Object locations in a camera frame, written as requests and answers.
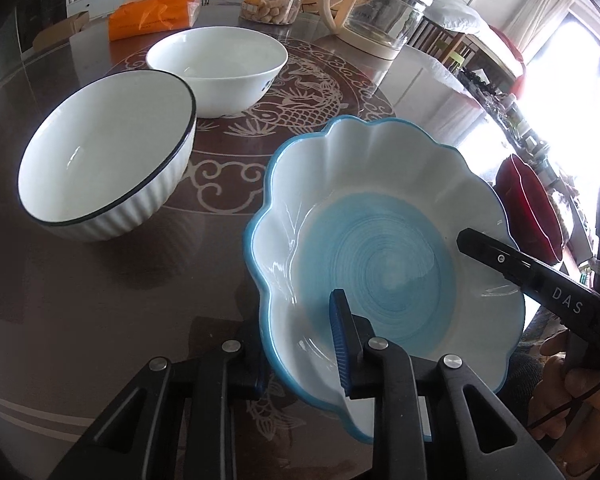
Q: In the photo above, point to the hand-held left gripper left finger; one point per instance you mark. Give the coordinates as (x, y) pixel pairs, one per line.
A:
(250, 375)

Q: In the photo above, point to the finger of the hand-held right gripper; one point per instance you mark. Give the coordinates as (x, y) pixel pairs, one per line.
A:
(495, 257)

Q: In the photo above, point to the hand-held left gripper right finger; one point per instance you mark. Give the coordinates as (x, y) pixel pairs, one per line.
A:
(338, 340)

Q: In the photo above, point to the blue scalloped ceramic bowl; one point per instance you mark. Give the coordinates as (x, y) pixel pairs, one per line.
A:
(380, 260)

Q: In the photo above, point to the person's right hand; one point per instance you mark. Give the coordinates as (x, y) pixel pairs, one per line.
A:
(580, 405)

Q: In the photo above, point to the row of bottles and jars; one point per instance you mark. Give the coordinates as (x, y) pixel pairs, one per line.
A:
(525, 125)

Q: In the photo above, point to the red blanket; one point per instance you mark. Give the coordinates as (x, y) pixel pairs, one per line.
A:
(510, 45)

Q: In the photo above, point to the dark wooden crib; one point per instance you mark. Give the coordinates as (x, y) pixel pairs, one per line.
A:
(445, 45)

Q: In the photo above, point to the white pillow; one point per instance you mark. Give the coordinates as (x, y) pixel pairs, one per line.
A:
(452, 17)

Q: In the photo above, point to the white sheer curtain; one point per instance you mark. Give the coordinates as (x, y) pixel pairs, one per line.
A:
(535, 15)

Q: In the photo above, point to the black-rimmed white ribbed bowl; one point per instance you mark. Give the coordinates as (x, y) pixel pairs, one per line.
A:
(95, 160)

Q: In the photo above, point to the glass electric kettle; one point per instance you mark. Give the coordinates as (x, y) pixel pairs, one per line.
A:
(380, 15)

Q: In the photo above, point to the plain white bowl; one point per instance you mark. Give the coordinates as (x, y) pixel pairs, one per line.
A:
(220, 70)

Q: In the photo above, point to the orange tissue pack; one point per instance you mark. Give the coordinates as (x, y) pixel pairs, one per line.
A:
(150, 15)

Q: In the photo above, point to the cardboard box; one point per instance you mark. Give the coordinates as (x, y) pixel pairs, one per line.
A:
(62, 30)

